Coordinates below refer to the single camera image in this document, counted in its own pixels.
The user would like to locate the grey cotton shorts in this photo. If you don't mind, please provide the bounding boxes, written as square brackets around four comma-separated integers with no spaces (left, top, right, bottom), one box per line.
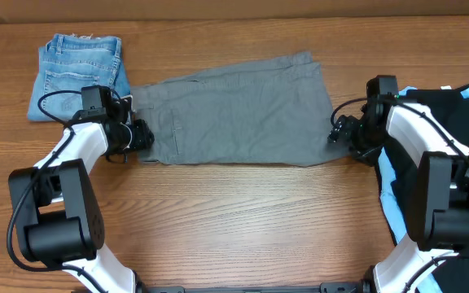
[131,52,348,166]

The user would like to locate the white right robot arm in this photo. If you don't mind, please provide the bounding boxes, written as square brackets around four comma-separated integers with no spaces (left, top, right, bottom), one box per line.
[321,76,469,292]

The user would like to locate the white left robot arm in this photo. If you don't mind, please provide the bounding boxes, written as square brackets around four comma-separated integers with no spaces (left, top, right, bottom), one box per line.
[6,85,154,292]

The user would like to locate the folded blue denim shorts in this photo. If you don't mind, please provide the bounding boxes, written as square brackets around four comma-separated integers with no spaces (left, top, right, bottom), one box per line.
[27,33,130,121]

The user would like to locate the black and blue shirt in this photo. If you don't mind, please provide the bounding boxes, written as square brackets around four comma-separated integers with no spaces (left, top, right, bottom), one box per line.
[375,85,469,293]

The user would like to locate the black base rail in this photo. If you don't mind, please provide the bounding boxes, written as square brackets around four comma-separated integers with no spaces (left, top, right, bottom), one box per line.
[147,281,373,293]

